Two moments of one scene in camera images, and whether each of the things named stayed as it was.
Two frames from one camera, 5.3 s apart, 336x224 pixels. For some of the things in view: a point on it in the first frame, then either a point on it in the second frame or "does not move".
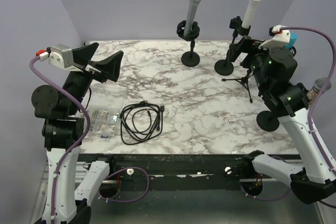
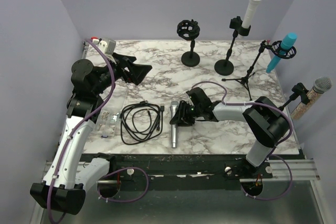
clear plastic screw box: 105,107 does not move
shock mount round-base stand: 190,59 does not move
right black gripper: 247,44 -> 179,118
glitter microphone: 312,94 does not move
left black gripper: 108,67 -> 136,72
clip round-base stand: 224,67 does not move
